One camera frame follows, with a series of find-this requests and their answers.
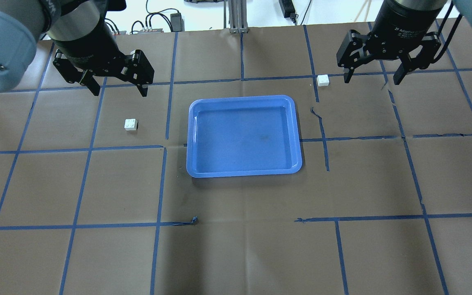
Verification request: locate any usb hub with cables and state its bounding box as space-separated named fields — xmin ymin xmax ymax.
xmin=113 ymin=28 xmax=164 ymax=36

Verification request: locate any aluminium frame post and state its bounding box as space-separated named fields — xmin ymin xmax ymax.
xmin=223 ymin=0 xmax=249 ymax=34

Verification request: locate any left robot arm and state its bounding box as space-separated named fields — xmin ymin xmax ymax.
xmin=0 ymin=0 xmax=155 ymax=97

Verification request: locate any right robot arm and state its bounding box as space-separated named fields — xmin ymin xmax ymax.
xmin=336 ymin=0 xmax=472 ymax=85

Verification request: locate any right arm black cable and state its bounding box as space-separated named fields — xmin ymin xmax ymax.
xmin=432 ymin=2 xmax=456 ymax=64

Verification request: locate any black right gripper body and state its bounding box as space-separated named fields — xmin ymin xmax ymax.
xmin=336 ymin=0 xmax=446 ymax=72

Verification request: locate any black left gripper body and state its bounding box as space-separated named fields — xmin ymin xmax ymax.
xmin=48 ymin=0 xmax=155 ymax=86

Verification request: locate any blue plastic tray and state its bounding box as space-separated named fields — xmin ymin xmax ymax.
xmin=186 ymin=95 xmax=303 ymax=179

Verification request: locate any white block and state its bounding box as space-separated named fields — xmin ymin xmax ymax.
xmin=316 ymin=74 xmax=330 ymax=87
xmin=124 ymin=119 xmax=139 ymax=132

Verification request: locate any black power adapter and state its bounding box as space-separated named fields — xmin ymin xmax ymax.
xmin=169 ymin=12 xmax=185 ymax=32

